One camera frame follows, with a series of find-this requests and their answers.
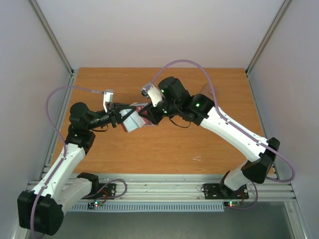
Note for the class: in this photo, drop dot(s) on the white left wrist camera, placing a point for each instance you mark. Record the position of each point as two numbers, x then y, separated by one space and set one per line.
107 98

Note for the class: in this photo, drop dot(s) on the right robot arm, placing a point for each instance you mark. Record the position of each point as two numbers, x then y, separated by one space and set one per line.
170 99

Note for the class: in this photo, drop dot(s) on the left controller board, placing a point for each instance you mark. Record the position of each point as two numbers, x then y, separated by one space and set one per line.
94 205

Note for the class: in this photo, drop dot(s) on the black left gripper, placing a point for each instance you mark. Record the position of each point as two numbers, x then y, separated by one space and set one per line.
112 110

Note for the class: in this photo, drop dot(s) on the aluminium frame post right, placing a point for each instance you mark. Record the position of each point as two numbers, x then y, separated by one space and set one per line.
285 4

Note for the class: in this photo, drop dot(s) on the aluminium frame post left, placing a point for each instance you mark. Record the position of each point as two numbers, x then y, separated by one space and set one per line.
43 21

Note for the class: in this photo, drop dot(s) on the aluminium frame post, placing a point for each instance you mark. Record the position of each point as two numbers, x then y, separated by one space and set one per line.
285 4
43 21

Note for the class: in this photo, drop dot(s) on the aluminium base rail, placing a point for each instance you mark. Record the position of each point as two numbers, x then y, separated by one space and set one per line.
186 187

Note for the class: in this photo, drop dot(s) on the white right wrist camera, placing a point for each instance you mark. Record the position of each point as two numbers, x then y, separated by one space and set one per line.
151 92

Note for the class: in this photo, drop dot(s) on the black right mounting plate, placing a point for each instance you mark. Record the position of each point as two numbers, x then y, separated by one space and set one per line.
211 191

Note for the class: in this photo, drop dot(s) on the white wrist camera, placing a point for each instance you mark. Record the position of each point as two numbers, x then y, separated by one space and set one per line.
107 98
151 92

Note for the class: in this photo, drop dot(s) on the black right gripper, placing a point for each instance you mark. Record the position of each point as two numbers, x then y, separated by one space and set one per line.
154 112

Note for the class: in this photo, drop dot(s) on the right controller board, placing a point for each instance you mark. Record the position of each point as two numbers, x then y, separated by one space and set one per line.
232 204

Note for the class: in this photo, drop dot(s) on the brown leather card holder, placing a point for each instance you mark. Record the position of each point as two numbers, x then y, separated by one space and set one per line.
132 122

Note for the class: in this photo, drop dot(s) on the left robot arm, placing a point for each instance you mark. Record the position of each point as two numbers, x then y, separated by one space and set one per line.
43 208

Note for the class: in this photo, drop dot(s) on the grey slotted cable duct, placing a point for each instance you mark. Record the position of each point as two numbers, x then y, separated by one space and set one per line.
140 207

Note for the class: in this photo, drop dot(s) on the red credit card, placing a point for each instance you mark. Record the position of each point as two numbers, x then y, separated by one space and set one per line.
143 113

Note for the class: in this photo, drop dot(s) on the controller board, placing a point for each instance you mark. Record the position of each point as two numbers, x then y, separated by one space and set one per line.
232 204
94 205

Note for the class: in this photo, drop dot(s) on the taupe leather card holder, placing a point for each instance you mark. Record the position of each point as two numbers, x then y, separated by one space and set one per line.
206 90

